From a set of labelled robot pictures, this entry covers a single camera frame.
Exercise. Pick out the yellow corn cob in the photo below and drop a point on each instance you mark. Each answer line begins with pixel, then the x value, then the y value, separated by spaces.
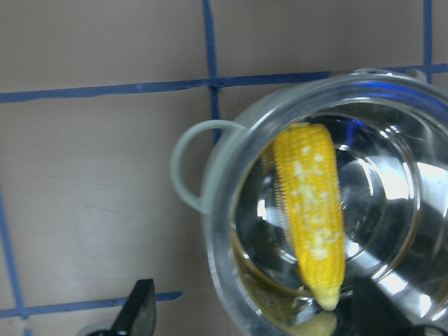
pixel 308 190

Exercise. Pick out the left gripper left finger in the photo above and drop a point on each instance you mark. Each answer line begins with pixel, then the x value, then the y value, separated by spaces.
pixel 137 316

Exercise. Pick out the pale green steel pot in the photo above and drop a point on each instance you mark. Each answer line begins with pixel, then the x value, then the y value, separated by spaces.
pixel 389 131

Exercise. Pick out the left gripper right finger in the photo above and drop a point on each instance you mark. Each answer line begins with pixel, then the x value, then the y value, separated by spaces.
pixel 373 313

